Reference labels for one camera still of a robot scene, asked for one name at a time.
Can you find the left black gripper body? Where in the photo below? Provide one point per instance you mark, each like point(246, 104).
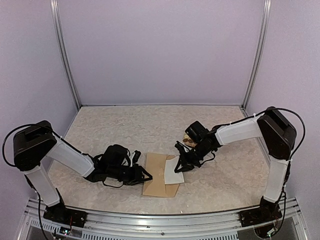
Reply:
point(128, 176)

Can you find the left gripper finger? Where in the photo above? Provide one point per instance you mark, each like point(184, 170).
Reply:
point(144, 174)
point(138, 181)

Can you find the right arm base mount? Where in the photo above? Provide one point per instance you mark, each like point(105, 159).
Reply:
point(260, 215)

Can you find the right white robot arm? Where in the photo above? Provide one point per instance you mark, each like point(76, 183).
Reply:
point(275, 135)

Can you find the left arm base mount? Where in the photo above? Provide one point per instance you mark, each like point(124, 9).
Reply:
point(59, 213)

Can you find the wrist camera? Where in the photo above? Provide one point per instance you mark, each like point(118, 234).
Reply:
point(135, 157)
point(180, 147)

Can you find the left aluminium frame post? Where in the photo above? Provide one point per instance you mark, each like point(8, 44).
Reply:
point(54, 5)

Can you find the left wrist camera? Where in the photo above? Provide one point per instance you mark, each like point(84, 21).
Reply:
point(135, 157)

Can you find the cream lined letter paper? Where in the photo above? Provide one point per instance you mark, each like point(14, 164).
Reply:
point(170, 176)

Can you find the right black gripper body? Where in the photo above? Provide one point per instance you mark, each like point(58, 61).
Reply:
point(193, 157)

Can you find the right aluminium frame post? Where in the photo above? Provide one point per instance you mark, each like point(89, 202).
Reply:
point(258, 53)

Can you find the brown kraft envelope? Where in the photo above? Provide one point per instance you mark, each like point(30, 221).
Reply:
point(155, 165)

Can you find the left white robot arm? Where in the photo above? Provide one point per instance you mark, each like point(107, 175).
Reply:
point(33, 143)

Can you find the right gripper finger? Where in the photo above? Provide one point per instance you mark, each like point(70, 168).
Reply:
point(183, 168)
point(181, 160)

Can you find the round sticker seal sheet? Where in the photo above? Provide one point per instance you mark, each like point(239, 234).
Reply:
point(188, 141)

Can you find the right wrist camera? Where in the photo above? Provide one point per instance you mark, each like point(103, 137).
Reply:
point(180, 147)

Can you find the front aluminium rail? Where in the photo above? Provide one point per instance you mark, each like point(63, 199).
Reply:
point(103, 225)

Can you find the aluminium frame post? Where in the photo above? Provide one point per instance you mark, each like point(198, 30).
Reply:
point(258, 53)
point(54, 5)

